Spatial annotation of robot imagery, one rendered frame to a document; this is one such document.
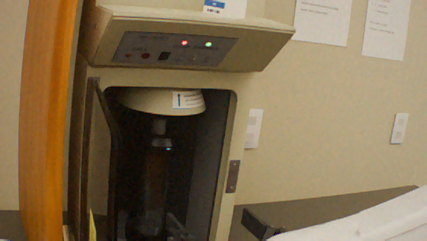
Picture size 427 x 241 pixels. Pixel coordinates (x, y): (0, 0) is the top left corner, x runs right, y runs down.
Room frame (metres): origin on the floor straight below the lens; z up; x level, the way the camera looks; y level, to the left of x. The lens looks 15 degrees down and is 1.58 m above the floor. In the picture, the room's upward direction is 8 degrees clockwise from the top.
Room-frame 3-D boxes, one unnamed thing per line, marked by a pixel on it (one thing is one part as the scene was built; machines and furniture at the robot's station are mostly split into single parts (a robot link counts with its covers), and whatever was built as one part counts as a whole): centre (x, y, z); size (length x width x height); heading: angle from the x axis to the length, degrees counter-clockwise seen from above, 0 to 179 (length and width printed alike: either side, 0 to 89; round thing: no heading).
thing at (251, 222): (0.83, -0.09, 1.20); 0.07 x 0.01 x 0.03; 27
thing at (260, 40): (0.92, 0.05, 1.46); 0.32 x 0.11 x 0.10; 117
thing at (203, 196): (1.08, 0.13, 1.19); 0.26 x 0.24 x 0.35; 117
